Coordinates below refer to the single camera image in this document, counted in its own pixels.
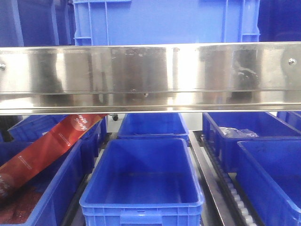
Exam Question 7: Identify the blue shelf bin right front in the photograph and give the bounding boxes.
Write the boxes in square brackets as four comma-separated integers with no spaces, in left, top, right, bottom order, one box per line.
[236,139,301,226]

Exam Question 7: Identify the blue shelf bin right rear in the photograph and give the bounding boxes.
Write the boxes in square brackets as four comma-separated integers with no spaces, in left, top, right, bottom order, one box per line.
[202,112,301,173]

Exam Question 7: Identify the blue shelf bin left front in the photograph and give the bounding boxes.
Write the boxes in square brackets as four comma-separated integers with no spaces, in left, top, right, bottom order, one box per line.
[0,138,95,226]

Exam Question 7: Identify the blue shelf bin centre rear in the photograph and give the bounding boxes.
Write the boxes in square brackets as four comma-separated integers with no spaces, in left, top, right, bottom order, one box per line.
[117,113,189,146]

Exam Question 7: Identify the clear plastic bag in bin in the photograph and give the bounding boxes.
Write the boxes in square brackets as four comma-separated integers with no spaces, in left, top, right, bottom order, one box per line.
[219,127,259,138]

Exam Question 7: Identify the roller track rail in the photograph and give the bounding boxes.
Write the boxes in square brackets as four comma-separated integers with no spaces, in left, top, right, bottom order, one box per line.
[189,130,263,226]

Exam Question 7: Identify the blue shelf bin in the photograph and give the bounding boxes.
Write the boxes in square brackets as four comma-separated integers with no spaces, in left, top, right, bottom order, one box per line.
[0,138,95,226]
[79,138,204,226]
[8,115,107,159]
[236,139,301,226]
[117,113,189,146]
[202,112,301,173]

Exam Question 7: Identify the blue shelf bin centre front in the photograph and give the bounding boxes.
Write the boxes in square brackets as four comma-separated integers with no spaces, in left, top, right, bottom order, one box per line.
[79,138,204,226]

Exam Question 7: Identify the blue shelf bin left rear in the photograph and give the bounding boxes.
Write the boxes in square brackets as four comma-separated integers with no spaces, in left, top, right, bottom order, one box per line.
[8,115,107,159]

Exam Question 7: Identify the large blue crate upper shelf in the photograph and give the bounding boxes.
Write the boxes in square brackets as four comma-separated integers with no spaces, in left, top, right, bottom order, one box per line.
[73,0,260,46]

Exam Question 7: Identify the stainless steel shelf beam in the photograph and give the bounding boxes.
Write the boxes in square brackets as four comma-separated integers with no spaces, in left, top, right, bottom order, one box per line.
[0,42,301,115]

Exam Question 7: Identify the red snack package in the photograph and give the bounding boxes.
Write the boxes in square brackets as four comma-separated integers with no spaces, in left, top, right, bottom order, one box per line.
[0,113,106,203]

